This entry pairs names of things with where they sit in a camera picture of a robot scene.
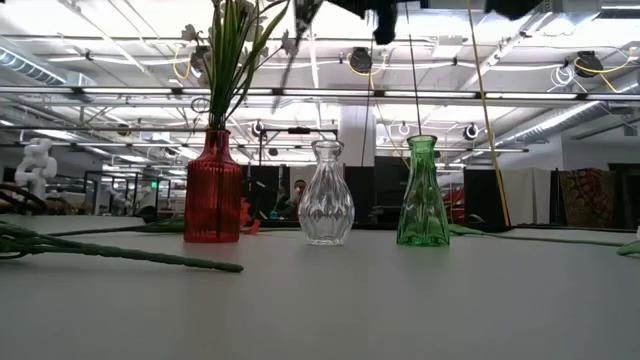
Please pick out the patterned hanging rug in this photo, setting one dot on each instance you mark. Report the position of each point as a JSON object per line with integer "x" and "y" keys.
{"x": 587, "y": 197}

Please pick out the black metal frame stand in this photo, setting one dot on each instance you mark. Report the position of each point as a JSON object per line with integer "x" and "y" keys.
{"x": 300, "y": 131}

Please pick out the green glass vase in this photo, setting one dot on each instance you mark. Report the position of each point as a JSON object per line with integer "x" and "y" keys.
{"x": 422, "y": 210}

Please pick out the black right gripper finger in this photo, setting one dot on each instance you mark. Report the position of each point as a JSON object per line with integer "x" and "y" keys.
{"x": 357, "y": 7}

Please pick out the black partition panel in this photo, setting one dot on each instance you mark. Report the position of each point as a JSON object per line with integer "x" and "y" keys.
{"x": 480, "y": 195}

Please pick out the red ribbed glass vase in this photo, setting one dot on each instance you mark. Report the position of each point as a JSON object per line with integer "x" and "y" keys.
{"x": 212, "y": 200}

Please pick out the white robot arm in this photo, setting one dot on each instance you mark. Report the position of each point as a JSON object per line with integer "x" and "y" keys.
{"x": 37, "y": 165}

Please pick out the black metal cage frame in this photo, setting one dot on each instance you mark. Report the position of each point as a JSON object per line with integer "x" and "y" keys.
{"x": 125, "y": 173}

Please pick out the pale pink blossom bunch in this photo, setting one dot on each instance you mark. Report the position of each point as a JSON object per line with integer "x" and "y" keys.
{"x": 225, "y": 75}

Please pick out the white hanging cloth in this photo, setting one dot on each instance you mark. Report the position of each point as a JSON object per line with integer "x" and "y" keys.
{"x": 530, "y": 195}

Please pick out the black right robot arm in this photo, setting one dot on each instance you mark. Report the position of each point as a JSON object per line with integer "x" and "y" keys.
{"x": 512, "y": 7}

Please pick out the clear glass vase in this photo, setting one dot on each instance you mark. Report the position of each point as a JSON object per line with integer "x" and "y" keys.
{"x": 326, "y": 210}

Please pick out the red equipment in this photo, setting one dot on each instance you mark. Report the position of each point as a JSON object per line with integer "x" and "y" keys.
{"x": 455, "y": 205}

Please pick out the white building column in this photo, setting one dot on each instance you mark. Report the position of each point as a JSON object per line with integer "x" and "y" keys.
{"x": 357, "y": 130}

